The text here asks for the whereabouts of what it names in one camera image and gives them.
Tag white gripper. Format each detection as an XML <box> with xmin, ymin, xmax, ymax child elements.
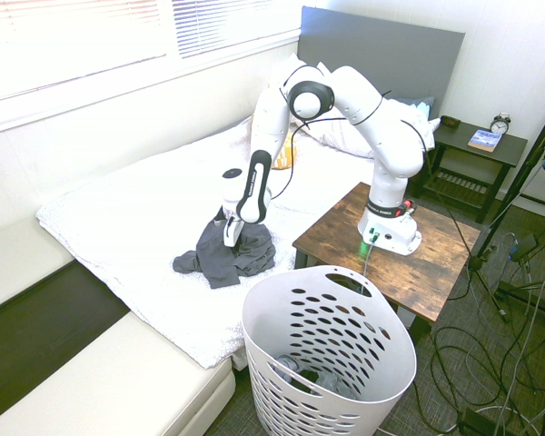
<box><xmin>221</xmin><ymin>213</ymin><xmax>247</xmax><ymax>249</ymax></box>

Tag dark grey garment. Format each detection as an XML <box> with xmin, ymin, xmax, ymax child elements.
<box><xmin>172</xmin><ymin>220</ymin><xmax>278</xmax><ymax>291</ymax></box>

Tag clothes pile in basket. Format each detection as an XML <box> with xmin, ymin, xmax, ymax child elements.
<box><xmin>274</xmin><ymin>353</ymin><xmax>361</xmax><ymax>401</ymax></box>

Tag white perforated laundry basket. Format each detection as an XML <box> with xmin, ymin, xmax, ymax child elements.
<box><xmin>241</xmin><ymin>265</ymin><xmax>418</xmax><ymax>436</ymax></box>

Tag yellow white patterned pillow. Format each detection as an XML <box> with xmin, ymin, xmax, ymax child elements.
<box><xmin>271</xmin><ymin>130</ymin><xmax>300</xmax><ymax>172</ymax></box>

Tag plain white pillow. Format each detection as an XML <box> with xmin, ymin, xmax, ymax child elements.
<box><xmin>272</xmin><ymin>52</ymin><xmax>333</xmax><ymax>93</ymax></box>

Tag rustic wooden side table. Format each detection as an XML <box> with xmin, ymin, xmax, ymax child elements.
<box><xmin>292</xmin><ymin>181</ymin><xmax>483</xmax><ymax>342</ymax></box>

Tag white bench cushion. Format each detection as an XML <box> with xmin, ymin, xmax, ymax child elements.
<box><xmin>0</xmin><ymin>213</ymin><xmax>77</xmax><ymax>318</ymax></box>
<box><xmin>0</xmin><ymin>311</ymin><xmax>238</xmax><ymax>436</ymax></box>

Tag narrow window blind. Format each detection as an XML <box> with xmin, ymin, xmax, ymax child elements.
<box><xmin>171</xmin><ymin>0</ymin><xmax>302</xmax><ymax>61</ymax></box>

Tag blue grey pillow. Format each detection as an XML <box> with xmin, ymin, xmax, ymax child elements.
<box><xmin>389</xmin><ymin>94</ymin><xmax>437</xmax><ymax>120</ymax></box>

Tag grey upholstered headboard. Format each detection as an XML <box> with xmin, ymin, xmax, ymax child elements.
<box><xmin>297</xmin><ymin>5</ymin><xmax>467</xmax><ymax>120</ymax></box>

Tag wide window blind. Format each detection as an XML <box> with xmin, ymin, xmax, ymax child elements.
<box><xmin>0</xmin><ymin>0</ymin><xmax>170</xmax><ymax>106</ymax></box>

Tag blue cover book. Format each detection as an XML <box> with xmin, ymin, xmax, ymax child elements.
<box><xmin>467</xmin><ymin>128</ymin><xmax>503</xmax><ymax>154</ymax></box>

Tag black nightstand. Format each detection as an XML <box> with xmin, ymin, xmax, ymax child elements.
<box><xmin>418</xmin><ymin>118</ymin><xmax>530</xmax><ymax>225</ymax></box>

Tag black light stand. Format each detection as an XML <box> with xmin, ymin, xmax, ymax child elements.
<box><xmin>465</xmin><ymin>95</ymin><xmax>545</xmax><ymax>324</ymax></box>

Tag black alarm clock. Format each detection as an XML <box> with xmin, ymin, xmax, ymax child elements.
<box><xmin>489</xmin><ymin>111</ymin><xmax>513</xmax><ymax>136</ymax></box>

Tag black power adapter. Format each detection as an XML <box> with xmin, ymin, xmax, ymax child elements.
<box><xmin>510</xmin><ymin>233</ymin><xmax>540</xmax><ymax>263</ymax></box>

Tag grey base cable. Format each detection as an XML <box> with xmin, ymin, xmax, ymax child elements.
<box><xmin>360</xmin><ymin>231</ymin><xmax>383</xmax><ymax>283</ymax></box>

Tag tangled black floor cables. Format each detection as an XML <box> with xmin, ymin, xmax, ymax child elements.
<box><xmin>412</xmin><ymin>267</ymin><xmax>545</xmax><ymax>436</ymax></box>

